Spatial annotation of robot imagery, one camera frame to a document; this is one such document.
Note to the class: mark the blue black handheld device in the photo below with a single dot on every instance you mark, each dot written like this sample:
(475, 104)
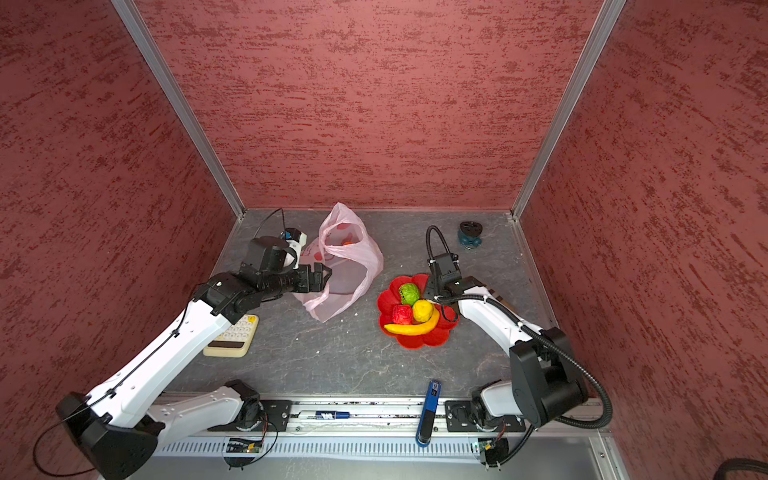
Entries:
(428, 414)

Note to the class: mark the yellow fake lemon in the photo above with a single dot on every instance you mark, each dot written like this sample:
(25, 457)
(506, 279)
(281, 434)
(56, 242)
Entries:
(422, 311)

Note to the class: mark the green fake lime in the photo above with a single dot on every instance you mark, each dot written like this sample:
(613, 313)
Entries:
(409, 294)

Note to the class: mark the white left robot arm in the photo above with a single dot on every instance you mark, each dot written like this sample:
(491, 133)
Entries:
(118, 426)

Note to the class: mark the red fake strawberry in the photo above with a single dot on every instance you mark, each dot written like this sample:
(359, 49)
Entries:
(402, 315)

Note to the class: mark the cream yellow calculator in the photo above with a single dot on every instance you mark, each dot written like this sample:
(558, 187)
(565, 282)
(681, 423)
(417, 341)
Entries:
(235, 341)

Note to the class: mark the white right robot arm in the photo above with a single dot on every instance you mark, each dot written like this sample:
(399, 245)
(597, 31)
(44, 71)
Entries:
(544, 385)

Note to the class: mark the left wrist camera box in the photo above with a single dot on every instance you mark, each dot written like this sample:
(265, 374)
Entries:
(296, 241)

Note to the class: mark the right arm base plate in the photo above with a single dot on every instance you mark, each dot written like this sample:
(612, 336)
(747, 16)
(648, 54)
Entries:
(472, 416)

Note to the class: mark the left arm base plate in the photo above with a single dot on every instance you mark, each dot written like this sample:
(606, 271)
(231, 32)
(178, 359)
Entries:
(273, 414)

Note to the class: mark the aluminium front rail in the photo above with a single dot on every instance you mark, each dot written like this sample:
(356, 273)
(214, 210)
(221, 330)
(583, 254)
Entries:
(360, 420)

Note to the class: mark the pink plastic bag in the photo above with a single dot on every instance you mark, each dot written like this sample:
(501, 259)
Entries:
(354, 267)

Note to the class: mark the red flower-shaped bowl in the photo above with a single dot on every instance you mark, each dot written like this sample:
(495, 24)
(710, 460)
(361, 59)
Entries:
(390, 298)

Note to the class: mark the yellow fake banana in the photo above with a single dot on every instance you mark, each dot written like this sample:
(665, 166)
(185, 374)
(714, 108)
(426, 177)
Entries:
(415, 330)

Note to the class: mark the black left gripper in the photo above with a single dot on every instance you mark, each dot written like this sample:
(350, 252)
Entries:
(305, 285)

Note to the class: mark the blue marker pen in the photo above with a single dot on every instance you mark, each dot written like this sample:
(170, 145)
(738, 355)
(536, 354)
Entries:
(324, 415)

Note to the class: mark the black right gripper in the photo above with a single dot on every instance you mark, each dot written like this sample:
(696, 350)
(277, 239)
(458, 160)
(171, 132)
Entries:
(431, 282)

